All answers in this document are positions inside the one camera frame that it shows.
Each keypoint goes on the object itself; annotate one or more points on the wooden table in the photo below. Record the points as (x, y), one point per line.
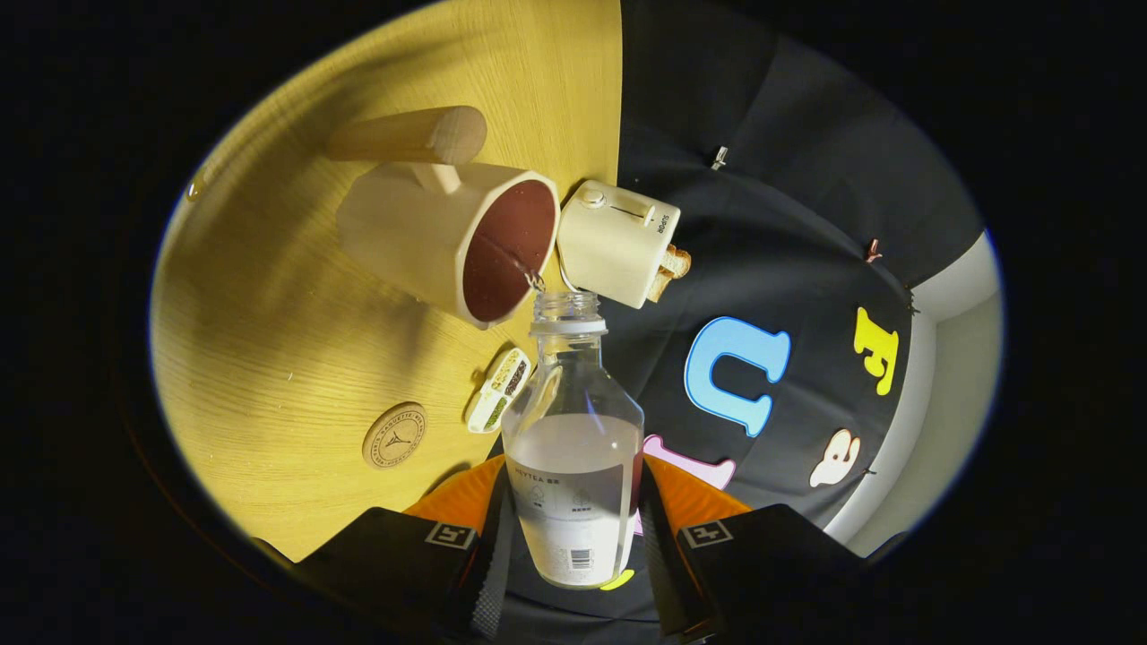
(269, 358)

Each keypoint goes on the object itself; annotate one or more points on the red clip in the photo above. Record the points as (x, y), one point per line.
(873, 251)

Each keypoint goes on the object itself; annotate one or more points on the clear juice bottle white label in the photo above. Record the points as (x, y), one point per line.
(573, 448)

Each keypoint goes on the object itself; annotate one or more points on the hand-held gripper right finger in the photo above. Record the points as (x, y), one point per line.
(659, 564)

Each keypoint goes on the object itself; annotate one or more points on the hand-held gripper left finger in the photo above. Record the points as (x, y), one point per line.
(491, 573)

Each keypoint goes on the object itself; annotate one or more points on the cream toaster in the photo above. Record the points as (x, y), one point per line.
(609, 242)

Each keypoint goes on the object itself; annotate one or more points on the round brown coaster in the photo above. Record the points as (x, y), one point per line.
(394, 436)

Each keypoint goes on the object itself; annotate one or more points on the toast slice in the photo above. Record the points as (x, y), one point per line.
(678, 262)
(659, 287)

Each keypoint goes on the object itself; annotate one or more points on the silver clip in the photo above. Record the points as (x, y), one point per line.
(719, 158)

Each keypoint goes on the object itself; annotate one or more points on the small white dish of grains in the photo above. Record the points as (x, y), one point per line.
(502, 390)

